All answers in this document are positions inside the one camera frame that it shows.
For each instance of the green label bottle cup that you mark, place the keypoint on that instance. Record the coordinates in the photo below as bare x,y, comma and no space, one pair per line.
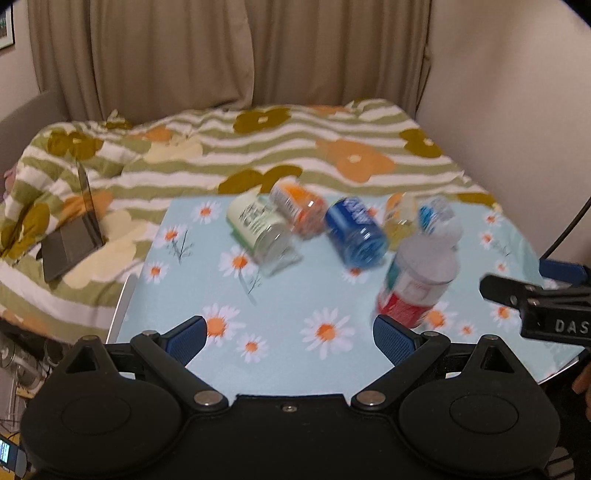
262,230

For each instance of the white blue label bottle cup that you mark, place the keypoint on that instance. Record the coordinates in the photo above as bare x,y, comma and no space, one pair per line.
437,219

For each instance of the framed wall picture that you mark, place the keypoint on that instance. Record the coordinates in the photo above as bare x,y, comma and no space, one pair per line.
7,39

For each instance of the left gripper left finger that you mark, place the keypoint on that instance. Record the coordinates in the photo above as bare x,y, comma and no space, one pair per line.
167,355

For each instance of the orange label bottle cup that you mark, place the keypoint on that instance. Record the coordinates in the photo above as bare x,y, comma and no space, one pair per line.
303,209

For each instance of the grey open laptop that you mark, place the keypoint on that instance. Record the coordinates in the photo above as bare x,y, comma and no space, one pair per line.
74,240

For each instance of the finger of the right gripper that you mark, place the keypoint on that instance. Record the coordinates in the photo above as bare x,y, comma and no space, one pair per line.
506,291
566,272

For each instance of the striped floral bed quilt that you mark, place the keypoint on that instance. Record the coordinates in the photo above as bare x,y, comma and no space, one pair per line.
365,148

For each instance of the yellow label bottle cup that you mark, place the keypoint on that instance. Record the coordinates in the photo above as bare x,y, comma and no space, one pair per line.
400,218

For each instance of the person's right hand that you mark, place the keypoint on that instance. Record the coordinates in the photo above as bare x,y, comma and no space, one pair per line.
582,387

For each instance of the beige curtain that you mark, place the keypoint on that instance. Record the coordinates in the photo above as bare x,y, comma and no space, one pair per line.
150,59

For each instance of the red label bottle cup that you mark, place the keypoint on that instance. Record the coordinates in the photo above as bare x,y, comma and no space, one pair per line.
420,273

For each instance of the daisy print blue tablecloth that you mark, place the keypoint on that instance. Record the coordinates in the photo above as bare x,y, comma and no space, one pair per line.
308,329

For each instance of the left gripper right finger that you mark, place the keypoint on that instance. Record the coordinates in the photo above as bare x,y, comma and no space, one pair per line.
413,356

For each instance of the grey bed headboard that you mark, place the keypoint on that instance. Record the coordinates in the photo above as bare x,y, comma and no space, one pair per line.
21,126

